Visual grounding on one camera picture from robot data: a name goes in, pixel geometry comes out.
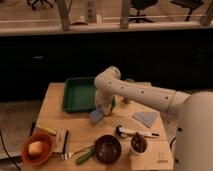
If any white black marker tool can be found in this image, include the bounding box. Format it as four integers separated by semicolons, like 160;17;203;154
116;125;159;138

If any blue sponge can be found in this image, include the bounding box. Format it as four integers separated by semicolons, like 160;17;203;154
89;108;104;124

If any fork with green handle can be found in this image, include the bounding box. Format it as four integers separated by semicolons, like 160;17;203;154
61;146;94;165

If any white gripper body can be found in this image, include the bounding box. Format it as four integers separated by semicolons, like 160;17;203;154
95;89;114;116

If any white cup with brown contents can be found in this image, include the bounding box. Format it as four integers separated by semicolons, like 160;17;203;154
130;132;148;155

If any black office chair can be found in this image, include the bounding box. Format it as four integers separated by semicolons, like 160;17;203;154
129;0;158;23

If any green plastic tray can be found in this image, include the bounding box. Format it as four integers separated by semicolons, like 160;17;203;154
61;77;117;114

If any green cup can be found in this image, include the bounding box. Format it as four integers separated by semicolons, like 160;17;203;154
123;78;135;104

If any yellow round fruit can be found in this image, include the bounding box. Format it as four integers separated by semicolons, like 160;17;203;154
28;141;43;157

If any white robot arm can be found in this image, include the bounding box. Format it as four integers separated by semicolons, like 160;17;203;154
94;66;213;171

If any orange bowl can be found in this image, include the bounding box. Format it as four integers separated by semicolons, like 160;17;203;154
21;132;54;166

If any light blue folded cloth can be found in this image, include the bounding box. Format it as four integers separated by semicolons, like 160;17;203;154
133;112;157;128

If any dark brown bowl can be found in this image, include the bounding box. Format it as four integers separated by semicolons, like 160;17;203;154
94;135;122;164

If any black cable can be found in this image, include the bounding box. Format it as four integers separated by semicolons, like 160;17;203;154
0;128;22;171

